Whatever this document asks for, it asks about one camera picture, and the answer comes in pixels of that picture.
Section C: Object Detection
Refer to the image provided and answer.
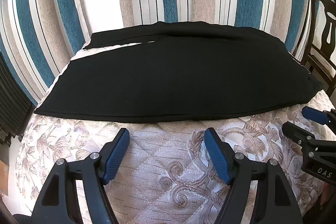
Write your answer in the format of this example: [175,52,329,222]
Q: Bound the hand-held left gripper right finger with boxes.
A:
[204,128,306,224]

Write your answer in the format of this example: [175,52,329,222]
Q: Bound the cardboard box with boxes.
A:
[0,160,9,197]

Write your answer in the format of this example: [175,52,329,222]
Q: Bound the dark wooden chair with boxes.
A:
[293,0,336,98]

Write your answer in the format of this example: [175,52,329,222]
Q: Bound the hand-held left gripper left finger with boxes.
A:
[31,128,130,224]

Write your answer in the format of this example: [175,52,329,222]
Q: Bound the bed with floral quilted bedspread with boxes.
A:
[14,38,336,224]

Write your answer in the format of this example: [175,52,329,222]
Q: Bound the black pants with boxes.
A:
[35,21,324,125]

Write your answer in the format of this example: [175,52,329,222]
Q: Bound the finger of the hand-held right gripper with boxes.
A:
[282,122,319,147]
[302,106,336,126]

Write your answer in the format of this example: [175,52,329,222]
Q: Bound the dark ribbed suitcase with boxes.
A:
[0,52,36,147]

